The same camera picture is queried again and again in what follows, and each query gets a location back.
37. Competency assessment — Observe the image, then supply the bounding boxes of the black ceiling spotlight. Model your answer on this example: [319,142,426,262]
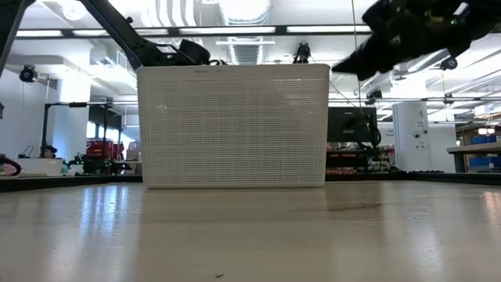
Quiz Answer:
[18,64,39,84]
[440,56,459,71]

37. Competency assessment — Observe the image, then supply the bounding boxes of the white column with signs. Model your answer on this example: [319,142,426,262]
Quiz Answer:
[392,101,431,172]

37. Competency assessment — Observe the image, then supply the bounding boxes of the thin hanging cable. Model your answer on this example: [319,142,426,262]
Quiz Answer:
[351,0,365,114]

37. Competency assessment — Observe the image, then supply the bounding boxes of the black aluminium table frame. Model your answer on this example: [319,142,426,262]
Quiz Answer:
[0,171,501,193]

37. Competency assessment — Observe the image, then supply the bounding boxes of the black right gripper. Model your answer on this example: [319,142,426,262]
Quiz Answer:
[331,0,486,82]

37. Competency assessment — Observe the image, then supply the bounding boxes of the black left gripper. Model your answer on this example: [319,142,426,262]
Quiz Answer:
[155,38,227,67]

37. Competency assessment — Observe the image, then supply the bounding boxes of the black shelf with red boxes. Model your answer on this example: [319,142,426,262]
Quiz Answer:
[326,147,392,175]

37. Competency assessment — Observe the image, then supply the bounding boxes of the small black frame-mounted device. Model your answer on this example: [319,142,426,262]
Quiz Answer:
[293,41,313,65]

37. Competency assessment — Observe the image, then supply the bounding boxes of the white perforated plastic laundry basket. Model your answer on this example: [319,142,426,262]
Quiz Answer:
[135,63,331,190]

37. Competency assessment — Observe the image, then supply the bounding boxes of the grey workbench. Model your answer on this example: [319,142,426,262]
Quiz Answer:
[446,141,501,173]

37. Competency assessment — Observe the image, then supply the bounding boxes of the black metal rack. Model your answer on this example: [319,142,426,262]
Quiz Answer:
[41,100,138,165]

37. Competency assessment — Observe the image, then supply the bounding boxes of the white bin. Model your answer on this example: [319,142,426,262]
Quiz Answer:
[17,157,63,176]

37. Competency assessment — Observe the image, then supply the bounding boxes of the black monitor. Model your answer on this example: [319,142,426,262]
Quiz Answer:
[327,106,383,149]

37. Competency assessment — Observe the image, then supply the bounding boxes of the red tool cabinet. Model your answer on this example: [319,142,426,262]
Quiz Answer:
[86,139,125,161]

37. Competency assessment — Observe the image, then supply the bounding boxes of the person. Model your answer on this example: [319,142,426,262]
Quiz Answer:
[38,143,59,160]

